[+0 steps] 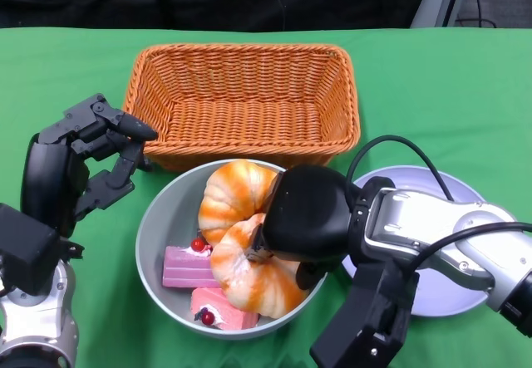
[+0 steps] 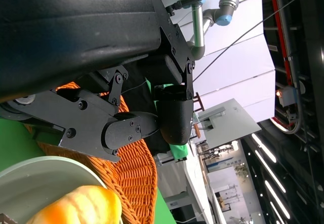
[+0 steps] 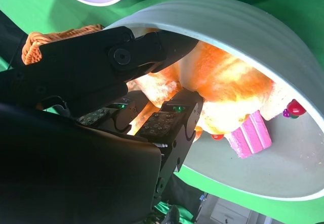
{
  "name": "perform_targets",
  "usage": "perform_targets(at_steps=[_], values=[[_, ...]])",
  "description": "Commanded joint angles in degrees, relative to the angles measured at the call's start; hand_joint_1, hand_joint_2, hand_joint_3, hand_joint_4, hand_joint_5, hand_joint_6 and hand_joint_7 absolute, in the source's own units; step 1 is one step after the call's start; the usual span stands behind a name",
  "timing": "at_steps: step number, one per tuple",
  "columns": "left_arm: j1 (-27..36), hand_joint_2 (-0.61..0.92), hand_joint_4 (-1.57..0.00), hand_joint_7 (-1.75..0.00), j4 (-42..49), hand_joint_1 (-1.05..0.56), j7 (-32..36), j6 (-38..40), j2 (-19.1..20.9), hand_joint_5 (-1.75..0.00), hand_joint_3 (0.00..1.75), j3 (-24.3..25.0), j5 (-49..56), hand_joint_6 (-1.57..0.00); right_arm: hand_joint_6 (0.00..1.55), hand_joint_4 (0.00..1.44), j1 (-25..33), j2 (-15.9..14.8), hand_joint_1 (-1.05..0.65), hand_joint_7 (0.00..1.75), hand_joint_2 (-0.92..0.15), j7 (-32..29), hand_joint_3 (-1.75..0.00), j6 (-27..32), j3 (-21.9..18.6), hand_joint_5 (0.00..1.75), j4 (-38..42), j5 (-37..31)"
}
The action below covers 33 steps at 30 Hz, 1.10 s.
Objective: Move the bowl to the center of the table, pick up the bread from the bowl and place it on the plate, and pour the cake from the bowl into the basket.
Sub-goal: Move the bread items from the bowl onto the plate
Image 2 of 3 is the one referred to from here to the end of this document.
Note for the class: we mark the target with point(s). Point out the grey flat panel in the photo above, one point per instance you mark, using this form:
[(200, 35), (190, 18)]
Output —
[(233, 123)]

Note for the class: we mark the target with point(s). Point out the grey blue-capped industrial robot arm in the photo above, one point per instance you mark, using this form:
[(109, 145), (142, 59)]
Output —
[(198, 26)]

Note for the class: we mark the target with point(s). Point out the grey bowl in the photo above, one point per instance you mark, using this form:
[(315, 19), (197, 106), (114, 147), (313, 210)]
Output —
[(38, 178)]

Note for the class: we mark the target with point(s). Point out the orange striped bread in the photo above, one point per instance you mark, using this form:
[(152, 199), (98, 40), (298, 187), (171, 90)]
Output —
[(81, 206)]

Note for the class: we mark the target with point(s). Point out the brown wooden rack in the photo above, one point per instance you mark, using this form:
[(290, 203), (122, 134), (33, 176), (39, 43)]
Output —
[(198, 101)]

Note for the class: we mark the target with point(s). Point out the orange wicker basket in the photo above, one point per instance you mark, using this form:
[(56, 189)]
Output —
[(136, 178)]

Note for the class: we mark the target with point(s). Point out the green tablecloth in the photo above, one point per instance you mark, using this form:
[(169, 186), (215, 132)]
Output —
[(15, 143)]

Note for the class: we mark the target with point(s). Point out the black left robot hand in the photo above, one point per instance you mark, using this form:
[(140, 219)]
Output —
[(76, 32)]

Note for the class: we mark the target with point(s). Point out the grey wall box orange lamp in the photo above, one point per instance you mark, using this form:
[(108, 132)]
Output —
[(291, 96)]

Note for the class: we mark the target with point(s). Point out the white partition wall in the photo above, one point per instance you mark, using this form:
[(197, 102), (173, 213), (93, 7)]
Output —
[(240, 69)]

